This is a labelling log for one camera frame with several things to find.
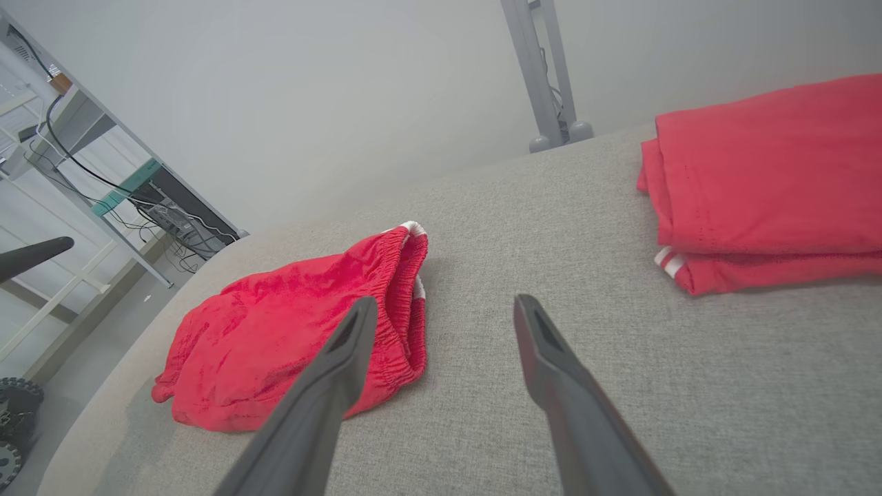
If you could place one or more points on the black electronics box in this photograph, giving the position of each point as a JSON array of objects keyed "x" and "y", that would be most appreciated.
[{"x": 186, "y": 200}]

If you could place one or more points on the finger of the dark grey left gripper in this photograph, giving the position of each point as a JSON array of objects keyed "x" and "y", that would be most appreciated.
[{"x": 34, "y": 256}]

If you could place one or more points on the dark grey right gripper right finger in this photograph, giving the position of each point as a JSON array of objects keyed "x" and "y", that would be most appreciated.
[{"x": 586, "y": 434}]

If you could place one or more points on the black studded robot wheel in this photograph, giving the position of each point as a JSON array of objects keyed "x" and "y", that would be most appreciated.
[
  {"x": 7, "y": 468},
  {"x": 17, "y": 406}
]

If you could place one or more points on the grey metal partition post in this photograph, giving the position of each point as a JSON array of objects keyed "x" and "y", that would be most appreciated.
[{"x": 530, "y": 62}]

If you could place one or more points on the red jersey with white panels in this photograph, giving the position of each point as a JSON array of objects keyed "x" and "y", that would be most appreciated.
[{"x": 772, "y": 179}]

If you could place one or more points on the grey metal desk frame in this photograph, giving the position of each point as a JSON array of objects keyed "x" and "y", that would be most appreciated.
[{"x": 89, "y": 117}]

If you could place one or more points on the red shorts with white stripe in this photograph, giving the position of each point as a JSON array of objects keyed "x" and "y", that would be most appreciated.
[{"x": 275, "y": 344}]

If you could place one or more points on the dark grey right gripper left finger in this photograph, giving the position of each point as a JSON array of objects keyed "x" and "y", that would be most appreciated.
[{"x": 310, "y": 427}]

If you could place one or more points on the grey cylindrical post foot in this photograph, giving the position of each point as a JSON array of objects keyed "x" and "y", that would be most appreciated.
[
  {"x": 539, "y": 145},
  {"x": 581, "y": 132}
]

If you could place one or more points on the white shelf frame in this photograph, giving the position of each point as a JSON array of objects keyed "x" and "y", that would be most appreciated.
[{"x": 52, "y": 310}]

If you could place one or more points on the small brown block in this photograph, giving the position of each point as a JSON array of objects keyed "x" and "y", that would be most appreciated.
[{"x": 60, "y": 83}]

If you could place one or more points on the teal board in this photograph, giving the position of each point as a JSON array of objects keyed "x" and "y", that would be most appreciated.
[{"x": 127, "y": 186}]

